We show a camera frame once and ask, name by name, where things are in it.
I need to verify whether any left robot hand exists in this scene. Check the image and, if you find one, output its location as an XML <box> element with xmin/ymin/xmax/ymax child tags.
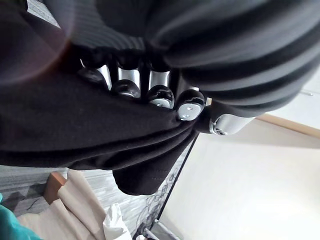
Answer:
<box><xmin>46</xmin><ymin>0</ymin><xmax>320</xmax><ymax>137</ymax></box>

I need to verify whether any dark brown cloth garment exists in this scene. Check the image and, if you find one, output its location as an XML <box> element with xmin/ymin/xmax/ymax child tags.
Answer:
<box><xmin>0</xmin><ymin>0</ymin><xmax>209</xmax><ymax>197</ymax></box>

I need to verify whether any white crumpled cloth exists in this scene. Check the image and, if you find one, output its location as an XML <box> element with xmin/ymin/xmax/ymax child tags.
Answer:
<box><xmin>101</xmin><ymin>202</ymin><xmax>134</xmax><ymax>240</ymax></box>

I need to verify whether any beige bed sheet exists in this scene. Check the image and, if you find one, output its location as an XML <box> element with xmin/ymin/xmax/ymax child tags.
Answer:
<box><xmin>16</xmin><ymin>169</ymin><xmax>121</xmax><ymax>240</ymax></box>

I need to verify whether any teal cloth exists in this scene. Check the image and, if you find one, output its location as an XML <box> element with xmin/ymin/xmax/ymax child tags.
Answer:
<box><xmin>0</xmin><ymin>191</ymin><xmax>42</xmax><ymax>240</ymax></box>

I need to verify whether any light wooden trim strip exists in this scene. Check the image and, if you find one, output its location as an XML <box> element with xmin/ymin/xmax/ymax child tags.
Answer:
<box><xmin>254</xmin><ymin>114</ymin><xmax>320</xmax><ymax>136</ymax></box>

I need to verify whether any grey scribble pattern rug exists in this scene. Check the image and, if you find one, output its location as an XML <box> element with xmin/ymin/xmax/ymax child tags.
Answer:
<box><xmin>134</xmin><ymin>159</ymin><xmax>187</xmax><ymax>233</ymax></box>

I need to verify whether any thin black frame bar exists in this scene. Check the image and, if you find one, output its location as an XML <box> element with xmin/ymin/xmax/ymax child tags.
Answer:
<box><xmin>149</xmin><ymin>133</ymin><xmax>201</xmax><ymax>227</ymax></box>

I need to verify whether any brown wooden bed frame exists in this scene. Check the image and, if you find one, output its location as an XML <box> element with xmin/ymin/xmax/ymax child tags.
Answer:
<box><xmin>44</xmin><ymin>171</ymin><xmax>67</xmax><ymax>201</ymax></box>

